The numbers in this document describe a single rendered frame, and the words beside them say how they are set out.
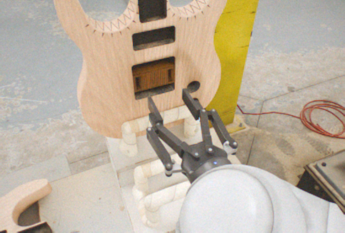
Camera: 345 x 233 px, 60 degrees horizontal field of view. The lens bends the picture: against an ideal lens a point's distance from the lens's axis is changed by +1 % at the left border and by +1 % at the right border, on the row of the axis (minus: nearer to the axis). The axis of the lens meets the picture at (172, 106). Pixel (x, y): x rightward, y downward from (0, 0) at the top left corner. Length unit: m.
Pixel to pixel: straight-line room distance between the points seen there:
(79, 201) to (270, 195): 0.77
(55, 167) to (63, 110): 1.57
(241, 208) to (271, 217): 0.02
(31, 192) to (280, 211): 0.79
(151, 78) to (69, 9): 0.23
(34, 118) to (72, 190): 1.72
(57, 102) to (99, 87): 2.07
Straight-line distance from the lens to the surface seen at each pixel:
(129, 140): 0.74
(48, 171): 1.08
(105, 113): 0.70
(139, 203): 0.77
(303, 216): 0.24
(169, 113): 0.73
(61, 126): 2.50
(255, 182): 0.23
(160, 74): 0.67
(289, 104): 2.70
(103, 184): 0.96
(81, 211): 0.93
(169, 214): 0.79
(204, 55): 0.70
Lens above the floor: 1.73
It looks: 44 degrees down
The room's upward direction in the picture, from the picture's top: straight up
